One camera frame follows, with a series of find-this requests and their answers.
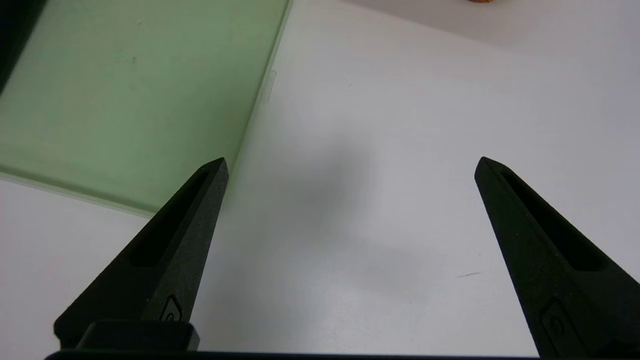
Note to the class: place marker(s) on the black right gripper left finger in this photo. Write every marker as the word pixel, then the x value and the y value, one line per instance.
pixel 170 270

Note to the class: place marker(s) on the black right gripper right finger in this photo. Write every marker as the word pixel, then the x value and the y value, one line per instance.
pixel 540 270

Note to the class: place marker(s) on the orange wicker basket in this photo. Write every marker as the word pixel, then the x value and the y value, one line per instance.
pixel 481 1

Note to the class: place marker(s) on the light green plastic tray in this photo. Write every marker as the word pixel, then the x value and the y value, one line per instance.
pixel 125 110

